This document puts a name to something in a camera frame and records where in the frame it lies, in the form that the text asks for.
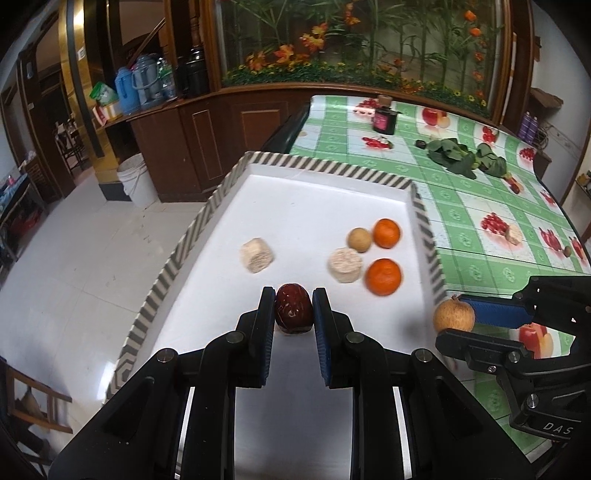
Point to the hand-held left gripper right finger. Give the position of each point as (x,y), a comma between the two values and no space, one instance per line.
(322,332)

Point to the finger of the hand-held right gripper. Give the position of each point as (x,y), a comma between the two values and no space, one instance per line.
(475,348)
(496,311)

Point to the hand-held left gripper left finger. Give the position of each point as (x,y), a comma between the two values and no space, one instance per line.
(266,323)

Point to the red jujube date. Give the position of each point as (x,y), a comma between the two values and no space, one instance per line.
(293,309)

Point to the tan ribbed round fruit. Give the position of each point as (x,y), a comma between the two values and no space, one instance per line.
(454,316)

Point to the white tray with striped rim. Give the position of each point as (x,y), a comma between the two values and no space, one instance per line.
(300,207)

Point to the beige cylindrical rice cake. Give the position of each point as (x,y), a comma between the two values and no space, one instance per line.
(256,255)
(345,264)
(513,234)

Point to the orange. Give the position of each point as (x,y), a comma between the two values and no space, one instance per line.
(386,233)
(383,276)

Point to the smooth tan round fruit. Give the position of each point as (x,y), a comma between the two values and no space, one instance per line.
(359,240)

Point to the green leafy vegetable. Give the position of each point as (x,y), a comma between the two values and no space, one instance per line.
(491,161)
(450,154)

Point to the dark wooden side cabinet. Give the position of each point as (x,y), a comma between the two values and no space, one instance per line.
(542,161)

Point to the purple bottle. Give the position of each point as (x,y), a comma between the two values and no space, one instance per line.
(524,127)
(532,129)

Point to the brown wooden cabinet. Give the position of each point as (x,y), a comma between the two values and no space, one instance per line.
(221,138)

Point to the black chair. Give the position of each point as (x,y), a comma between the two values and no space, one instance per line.
(286,131)

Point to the white plastic bucket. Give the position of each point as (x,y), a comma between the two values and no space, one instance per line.
(136,180)

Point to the dark jar with pink label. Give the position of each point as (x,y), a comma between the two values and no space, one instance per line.
(384,120)

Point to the wooden chair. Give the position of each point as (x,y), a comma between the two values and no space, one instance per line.
(27,406)

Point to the black kettle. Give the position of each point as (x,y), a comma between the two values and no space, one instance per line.
(196,74)

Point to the red and white box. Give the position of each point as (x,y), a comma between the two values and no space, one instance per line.
(107,114)

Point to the clear water bottle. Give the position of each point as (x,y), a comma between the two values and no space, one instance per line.
(167,78)

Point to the grey-blue thermos jug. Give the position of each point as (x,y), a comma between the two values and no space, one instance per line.
(147,83)

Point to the dark wooden chairs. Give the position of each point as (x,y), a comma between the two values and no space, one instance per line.
(69,141)

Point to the blue thermos jug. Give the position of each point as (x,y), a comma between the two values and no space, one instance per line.
(125,92)

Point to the cluttered metal shelf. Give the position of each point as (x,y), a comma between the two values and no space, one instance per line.
(18,198)

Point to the green bag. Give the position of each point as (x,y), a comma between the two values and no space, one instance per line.
(104,94)

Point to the glass display with artificial plants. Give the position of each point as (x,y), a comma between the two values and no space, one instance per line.
(369,46)

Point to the brown wall shelf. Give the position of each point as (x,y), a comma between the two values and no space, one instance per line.
(545,97)

